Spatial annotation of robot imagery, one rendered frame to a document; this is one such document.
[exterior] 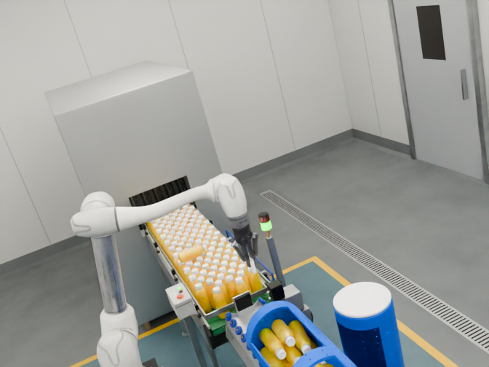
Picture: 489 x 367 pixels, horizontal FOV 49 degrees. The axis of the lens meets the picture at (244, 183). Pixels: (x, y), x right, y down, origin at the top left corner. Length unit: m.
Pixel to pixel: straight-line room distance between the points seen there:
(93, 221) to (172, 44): 4.86
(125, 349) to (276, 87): 5.44
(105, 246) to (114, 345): 0.41
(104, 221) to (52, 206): 4.79
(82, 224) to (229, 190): 0.59
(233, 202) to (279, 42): 5.30
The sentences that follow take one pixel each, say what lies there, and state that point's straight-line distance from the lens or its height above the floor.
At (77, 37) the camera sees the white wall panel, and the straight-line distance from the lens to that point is 6.67.
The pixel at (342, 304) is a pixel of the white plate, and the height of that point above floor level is 1.04.
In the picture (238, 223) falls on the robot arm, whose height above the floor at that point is 1.67.
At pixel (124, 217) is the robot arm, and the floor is 1.85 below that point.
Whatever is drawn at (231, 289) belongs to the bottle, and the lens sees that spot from 3.08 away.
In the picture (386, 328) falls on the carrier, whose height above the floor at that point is 0.93.
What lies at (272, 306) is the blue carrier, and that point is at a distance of 2.45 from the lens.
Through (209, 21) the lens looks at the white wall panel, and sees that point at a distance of 6.99.
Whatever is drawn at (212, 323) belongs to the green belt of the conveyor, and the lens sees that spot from 3.07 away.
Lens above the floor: 2.60
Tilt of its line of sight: 21 degrees down
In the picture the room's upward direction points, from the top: 15 degrees counter-clockwise
